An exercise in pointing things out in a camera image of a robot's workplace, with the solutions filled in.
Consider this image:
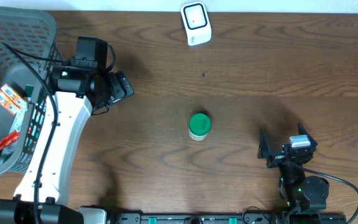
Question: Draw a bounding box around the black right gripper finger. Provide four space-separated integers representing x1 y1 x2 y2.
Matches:
298 123 318 146
257 129 270 159

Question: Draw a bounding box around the green lid white jar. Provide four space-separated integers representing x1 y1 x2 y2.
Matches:
188 113 211 141

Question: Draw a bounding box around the orange juice box pair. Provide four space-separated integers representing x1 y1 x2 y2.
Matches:
0 84 27 115

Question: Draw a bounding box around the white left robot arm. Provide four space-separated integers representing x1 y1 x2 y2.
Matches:
0 36 134 223

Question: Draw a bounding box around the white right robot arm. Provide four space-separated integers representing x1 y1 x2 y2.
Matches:
257 124 329 212

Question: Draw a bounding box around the white barcode scanner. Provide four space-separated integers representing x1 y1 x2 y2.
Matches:
180 1 212 46

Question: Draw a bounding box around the grey plastic mesh basket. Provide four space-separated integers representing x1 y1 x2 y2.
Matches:
0 7 62 175

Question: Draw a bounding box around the red snack packet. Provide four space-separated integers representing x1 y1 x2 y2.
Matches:
0 130 20 151

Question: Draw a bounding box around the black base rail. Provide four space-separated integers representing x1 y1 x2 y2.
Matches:
110 213 347 224

